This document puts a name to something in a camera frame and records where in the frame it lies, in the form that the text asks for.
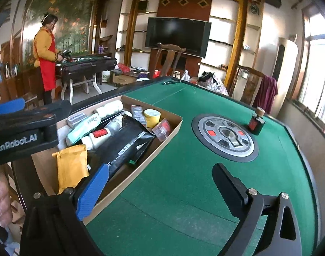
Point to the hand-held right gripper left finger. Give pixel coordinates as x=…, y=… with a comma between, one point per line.
x=94, y=189

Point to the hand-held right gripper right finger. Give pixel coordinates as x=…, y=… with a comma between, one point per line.
x=229, y=189

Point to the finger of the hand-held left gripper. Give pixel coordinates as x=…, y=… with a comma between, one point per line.
x=31, y=114
x=10, y=106

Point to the yellow paper packet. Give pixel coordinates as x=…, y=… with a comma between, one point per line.
x=70, y=165

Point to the cardboard box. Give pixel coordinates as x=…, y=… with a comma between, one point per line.
x=43, y=176

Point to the white bottle with red label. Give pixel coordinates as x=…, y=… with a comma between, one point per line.
x=87, y=141

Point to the teal and white box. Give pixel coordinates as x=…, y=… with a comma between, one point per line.
x=82, y=129

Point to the black pouch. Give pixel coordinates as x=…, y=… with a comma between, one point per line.
x=122, y=144

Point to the small red pack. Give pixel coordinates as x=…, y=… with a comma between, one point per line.
x=162, y=128

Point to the person's left hand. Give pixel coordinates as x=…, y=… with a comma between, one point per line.
x=1, y=205

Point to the white soft item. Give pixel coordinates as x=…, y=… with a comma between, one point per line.
x=62, y=136

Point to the small green item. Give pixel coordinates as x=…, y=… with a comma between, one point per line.
x=132, y=162

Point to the round grey table control panel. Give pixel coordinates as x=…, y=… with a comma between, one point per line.
x=210, y=141

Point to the clear plastic bottle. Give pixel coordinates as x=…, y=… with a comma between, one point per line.
x=114, y=125

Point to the dark glass bottle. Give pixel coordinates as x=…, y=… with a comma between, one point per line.
x=255, y=124

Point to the dark mahjong table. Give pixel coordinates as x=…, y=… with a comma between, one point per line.
x=85, y=66

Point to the white cylindrical bottle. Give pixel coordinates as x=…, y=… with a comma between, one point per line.
x=109, y=108

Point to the white plastic bucket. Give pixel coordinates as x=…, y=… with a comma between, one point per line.
x=106, y=77

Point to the yellow tape roll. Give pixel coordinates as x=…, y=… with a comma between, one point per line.
x=151, y=118

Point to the low wooden cabinet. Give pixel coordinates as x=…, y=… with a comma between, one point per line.
x=122, y=80

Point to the purple cloth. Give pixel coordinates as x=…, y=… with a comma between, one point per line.
x=266, y=93

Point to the red plastic bag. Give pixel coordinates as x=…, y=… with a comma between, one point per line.
x=123, y=67

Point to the wooden chair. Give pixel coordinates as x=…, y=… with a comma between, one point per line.
x=247, y=85
x=171, y=47

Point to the pile of clothes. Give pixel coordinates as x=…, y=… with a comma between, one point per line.
x=213, y=82

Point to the white plastic bag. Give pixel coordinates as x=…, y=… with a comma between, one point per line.
x=185, y=76

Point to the standing beige air conditioner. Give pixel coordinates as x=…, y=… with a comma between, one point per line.
x=287, y=64

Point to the window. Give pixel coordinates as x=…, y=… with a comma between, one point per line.
x=322, y=72

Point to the black flat television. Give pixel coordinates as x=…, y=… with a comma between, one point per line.
x=178, y=36

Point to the large landscape wall painting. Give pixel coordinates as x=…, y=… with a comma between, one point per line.
x=69, y=10

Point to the wooden wall shelf unit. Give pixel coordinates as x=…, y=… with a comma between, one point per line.
x=183, y=2

